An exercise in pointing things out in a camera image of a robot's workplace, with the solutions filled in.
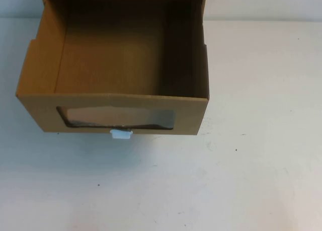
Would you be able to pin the brown cardboard windowed drawer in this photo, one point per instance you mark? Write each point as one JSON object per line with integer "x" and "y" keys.
{"x": 37, "y": 110}

